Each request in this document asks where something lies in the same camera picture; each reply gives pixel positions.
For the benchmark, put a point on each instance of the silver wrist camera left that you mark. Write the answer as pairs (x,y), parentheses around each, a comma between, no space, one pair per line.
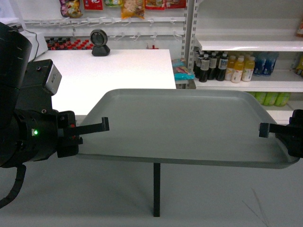
(53,80)

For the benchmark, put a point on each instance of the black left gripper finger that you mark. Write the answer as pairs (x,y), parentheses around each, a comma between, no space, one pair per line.
(93,128)

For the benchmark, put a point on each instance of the white checkout counter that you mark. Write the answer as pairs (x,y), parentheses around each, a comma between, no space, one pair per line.
(86,78)

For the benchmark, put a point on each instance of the grey rectangular serving tray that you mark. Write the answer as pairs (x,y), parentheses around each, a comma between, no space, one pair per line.
(183,126)

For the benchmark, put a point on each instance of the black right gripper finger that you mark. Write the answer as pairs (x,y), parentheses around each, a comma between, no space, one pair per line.
(266,128)

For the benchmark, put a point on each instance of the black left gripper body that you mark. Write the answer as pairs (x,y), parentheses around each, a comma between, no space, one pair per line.
(68,143)

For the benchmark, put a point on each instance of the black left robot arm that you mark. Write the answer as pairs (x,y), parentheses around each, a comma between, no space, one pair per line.
(30,129)

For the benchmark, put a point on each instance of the black barcode scanner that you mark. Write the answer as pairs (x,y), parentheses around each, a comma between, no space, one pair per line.
(99,39)

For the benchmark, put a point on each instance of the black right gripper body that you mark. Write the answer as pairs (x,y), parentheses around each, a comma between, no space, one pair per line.
(294,143)

